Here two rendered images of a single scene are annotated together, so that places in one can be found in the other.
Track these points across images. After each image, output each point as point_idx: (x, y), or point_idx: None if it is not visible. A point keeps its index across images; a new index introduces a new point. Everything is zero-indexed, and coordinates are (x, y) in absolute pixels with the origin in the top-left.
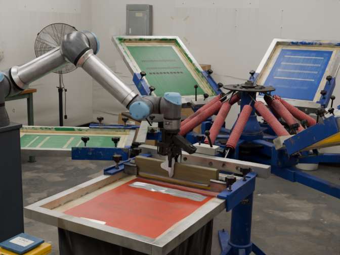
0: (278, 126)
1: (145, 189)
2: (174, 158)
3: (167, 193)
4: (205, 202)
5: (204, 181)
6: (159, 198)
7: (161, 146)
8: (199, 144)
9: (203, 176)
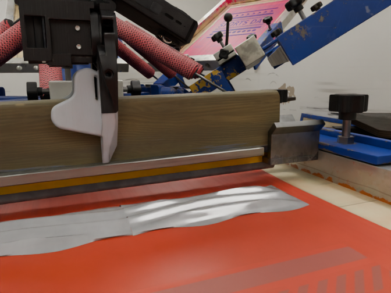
0: (169, 50)
1: (20, 256)
2: (96, 84)
3: (154, 226)
4: (322, 200)
5: (241, 139)
6: (177, 267)
7: (45, 20)
8: (68, 78)
9: (238, 123)
